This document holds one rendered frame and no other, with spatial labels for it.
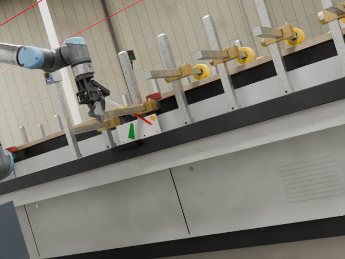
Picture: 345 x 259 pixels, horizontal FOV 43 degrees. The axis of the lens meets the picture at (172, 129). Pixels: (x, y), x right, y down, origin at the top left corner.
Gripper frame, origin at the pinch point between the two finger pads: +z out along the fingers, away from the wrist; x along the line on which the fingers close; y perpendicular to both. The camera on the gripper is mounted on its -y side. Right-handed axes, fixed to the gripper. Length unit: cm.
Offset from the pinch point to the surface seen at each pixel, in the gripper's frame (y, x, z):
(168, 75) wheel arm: -20.6, 26.5, -10.7
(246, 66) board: -52, 51, -6
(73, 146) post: -34, -54, 6
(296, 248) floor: -47, 50, 83
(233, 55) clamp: -33, 54, -10
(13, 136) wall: -276, -397, -47
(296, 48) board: -52, 76, -5
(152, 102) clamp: -34.8, 5.0, -3.0
